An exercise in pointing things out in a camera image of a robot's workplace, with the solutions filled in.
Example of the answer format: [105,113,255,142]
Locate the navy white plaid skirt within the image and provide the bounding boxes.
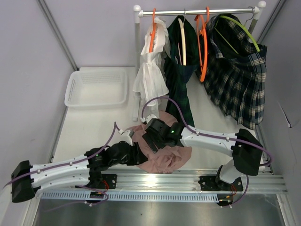
[203,16,267,129]

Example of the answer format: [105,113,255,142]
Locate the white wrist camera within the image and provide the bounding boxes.
[140,114,157,125]
[119,129,134,146]

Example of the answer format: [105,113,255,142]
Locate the orange hanger with dress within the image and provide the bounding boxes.
[149,8,157,53]

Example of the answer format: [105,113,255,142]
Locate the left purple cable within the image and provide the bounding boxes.
[3,121,118,208]

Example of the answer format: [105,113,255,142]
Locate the cream hanger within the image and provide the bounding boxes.
[178,10,187,66]

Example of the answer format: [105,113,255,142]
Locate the white ruffled dress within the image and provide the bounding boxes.
[133,17,170,102]

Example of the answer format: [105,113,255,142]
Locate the pink garment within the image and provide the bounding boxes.
[130,124,192,173]

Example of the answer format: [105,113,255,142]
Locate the empty orange hanger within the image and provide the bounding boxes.
[194,6,210,82]

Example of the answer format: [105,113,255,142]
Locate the slotted cable duct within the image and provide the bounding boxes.
[42,190,219,203]

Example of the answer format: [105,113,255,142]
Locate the white plastic basket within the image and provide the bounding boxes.
[64,67,128,110]

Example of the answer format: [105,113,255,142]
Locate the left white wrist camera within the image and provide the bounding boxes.
[119,129,134,146]

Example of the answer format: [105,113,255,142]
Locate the lime green hanger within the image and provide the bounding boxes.
[213,14,261,58]

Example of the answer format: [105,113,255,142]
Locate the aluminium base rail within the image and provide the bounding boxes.
[35,167,288,194]

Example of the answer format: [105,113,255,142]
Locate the dark green plaid skirt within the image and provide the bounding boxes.
[164,16,199,126]

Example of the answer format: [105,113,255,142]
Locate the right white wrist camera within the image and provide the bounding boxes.
[140,114,157,125]

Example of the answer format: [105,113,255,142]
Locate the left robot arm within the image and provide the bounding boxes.
[10,141,148,203]

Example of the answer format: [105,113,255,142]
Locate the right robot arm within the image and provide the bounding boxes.
[143,118,262,191]

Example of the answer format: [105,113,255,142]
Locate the white clothes rack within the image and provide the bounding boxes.
[132,0,267,122]

